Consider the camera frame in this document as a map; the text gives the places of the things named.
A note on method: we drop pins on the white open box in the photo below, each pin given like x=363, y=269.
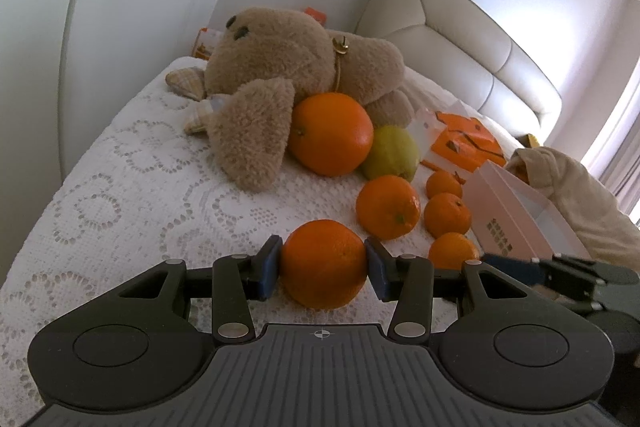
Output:
x=500, y=212

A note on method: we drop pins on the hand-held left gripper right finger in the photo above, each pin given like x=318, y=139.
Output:
x=376, y=272

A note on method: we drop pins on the brown plush teddy bear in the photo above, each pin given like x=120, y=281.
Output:
x=280, y=57

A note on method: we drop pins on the medium orange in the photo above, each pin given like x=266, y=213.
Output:
x=387, y=207

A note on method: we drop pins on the light curtain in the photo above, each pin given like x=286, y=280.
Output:
x=625, y=147

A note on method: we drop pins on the beige cloth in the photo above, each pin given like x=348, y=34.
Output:
x=585, y=192

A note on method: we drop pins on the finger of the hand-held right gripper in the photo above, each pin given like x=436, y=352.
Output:
x=515, y=268

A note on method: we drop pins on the round orange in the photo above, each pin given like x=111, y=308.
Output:
x=322, y=264

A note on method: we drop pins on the small yellow item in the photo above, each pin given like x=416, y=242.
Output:
x=532, y=140

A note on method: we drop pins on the orange and white package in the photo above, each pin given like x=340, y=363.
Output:
x=207, y=43

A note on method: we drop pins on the small mandarin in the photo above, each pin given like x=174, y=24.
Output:
x=442, y=184
x=447, y=214
x=452, y=252

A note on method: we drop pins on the plaid fabric cushion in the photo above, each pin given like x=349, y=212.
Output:
x=185, y=82

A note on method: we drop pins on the large orange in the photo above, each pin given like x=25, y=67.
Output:
x=330, y=134

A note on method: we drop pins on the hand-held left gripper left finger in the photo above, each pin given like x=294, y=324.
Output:
x=272, y=269

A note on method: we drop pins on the green-yellow lemon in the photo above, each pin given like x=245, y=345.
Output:
x=392, y=154

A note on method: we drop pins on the white lace bedspread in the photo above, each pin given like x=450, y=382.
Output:
x=125, y=187

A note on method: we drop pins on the white paper bag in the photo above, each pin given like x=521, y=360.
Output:
x=425, y=132

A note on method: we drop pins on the orange paper bag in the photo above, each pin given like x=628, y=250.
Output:
x=467, y=142

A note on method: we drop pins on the cream leather headboard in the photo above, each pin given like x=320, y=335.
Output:
x=450, y=7

